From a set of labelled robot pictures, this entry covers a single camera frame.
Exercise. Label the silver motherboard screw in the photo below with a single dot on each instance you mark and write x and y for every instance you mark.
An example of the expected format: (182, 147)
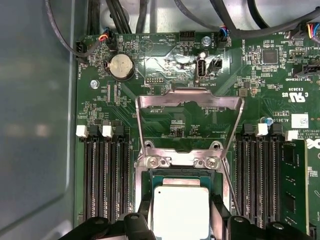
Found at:
(93, 83)
(206, 41)

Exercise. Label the open grey PC case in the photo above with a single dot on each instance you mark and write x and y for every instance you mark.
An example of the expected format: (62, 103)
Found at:
(32, 100)

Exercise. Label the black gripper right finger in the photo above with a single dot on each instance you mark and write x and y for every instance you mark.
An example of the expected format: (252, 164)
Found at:
(245, 230)

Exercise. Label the silver topped CPU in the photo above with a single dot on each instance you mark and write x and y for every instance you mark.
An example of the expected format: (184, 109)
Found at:
(180, 212)

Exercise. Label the black square chip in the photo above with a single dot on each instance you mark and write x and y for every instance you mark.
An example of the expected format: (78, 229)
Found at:
(270, 56)

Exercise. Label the silver coin cell battery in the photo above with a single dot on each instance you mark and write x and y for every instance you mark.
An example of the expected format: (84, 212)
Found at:
(121, 66)

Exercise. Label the green motherboard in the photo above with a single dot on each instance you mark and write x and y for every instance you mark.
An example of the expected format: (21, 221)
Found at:
(262, 82)

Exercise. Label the internal USB port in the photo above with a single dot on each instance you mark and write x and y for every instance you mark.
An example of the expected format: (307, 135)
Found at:
(202, 67)

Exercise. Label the CPU socket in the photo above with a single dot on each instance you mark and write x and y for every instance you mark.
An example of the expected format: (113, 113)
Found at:
(162, 163)

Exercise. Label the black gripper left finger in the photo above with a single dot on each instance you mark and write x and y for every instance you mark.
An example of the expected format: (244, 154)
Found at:
(120, 230)

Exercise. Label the installed RAM stick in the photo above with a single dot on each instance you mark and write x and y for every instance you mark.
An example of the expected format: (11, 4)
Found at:
(292, 182)

